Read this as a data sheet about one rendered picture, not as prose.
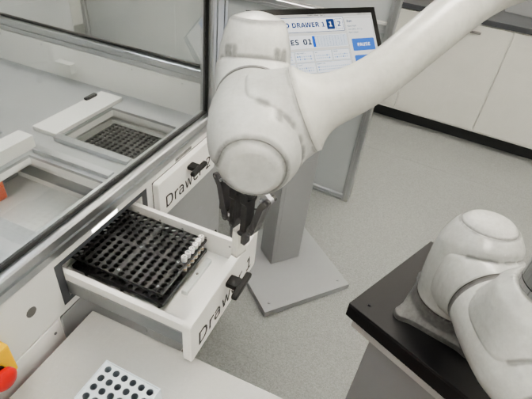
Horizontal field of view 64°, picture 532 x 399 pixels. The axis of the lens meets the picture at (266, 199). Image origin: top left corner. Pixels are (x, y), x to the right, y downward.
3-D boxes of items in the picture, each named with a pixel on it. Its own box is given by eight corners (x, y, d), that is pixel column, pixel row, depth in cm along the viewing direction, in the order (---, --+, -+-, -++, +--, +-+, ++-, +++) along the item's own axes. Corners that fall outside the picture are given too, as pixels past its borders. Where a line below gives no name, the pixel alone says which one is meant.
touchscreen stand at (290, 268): (347, 288, 207) (412, 89, 145) (264, 317, 189) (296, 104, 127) (298, 223, 241) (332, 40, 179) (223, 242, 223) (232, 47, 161)
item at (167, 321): (245, 260, 100) (246, 241, 97) (187, 347, 81) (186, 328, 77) (105, 207, 111) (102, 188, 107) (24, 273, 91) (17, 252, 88)
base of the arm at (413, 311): (497, 301, 103) (507, 284, 100) (473, 363, 87) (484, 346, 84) (424, 264, 111) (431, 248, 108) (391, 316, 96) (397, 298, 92)
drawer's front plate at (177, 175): (214, 166, 133) (214, 135, 126) (160, 219, 111) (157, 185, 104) (209, 165, 133) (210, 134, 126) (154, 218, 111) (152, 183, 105)
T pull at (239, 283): (252, 276, 88) (252, 271, 87) (235, 302, 83) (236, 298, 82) (236, 270, 89) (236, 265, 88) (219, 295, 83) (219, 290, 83)
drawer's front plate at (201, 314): (254, 263, 102) (258, 229, 95) (191, 363, 80) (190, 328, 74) (247, 260, 102) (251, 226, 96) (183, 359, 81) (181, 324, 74)
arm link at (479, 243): (473, 272, 102) (513, 197, 89) (508, 337, 87) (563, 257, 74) (406, 267, 101) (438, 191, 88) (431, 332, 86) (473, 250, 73)
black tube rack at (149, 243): (206, 259, 99) (207, 239, 95) (163, 315, 86) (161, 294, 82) (127, 228, 105) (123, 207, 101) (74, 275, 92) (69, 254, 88)
